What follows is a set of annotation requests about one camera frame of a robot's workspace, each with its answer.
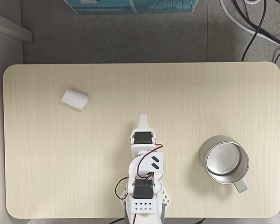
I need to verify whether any blue printed box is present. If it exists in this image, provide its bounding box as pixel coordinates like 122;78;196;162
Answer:
63;0;199;15

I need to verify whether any grey shelf ledge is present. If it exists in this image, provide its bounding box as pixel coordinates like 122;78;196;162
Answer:
0;10;34;43

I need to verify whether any white lattice base plate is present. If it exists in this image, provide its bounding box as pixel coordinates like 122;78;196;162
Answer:
162;185;171;206

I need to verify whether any stainless steel cup with handle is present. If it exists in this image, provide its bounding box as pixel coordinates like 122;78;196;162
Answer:
199;135;250;194

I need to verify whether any white hose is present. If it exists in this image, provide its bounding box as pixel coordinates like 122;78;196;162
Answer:
219;0;280;49

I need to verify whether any long black cable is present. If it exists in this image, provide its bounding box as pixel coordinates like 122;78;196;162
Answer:
232;0;280;46

